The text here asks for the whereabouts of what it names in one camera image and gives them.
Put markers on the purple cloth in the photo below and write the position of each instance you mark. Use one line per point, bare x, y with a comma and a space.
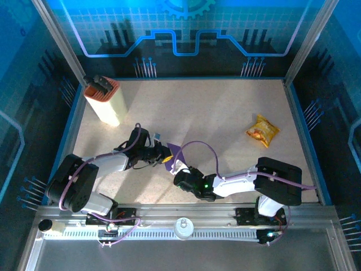
175, 152

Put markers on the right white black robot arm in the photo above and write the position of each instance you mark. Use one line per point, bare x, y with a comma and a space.
237, 183

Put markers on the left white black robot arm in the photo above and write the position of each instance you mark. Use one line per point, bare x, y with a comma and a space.
112, 162

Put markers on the white round cap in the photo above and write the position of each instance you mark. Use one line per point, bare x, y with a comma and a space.
183, 230

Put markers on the cream knife block orange top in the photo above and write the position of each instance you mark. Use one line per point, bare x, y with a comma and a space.
112, 107

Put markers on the small circuit board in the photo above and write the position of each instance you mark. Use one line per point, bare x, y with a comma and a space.
108, 229

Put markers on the yellow snack bag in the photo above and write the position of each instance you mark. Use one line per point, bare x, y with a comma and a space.
263, 130

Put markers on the black controller box green light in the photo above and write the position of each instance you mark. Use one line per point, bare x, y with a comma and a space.
268, 237

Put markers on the small beige box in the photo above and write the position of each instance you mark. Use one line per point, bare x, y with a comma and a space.
57, 227

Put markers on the black round knob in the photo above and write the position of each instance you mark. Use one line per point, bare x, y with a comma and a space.
45, 226

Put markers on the aluminium frame rail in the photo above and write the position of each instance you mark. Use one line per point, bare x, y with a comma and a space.
183, 210

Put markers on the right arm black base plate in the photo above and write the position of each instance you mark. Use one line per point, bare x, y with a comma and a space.
245, 216

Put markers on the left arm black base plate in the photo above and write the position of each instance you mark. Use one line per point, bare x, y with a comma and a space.
127, 215

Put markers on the aluminium frame post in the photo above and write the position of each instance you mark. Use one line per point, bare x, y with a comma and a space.
309, 42
62, 42

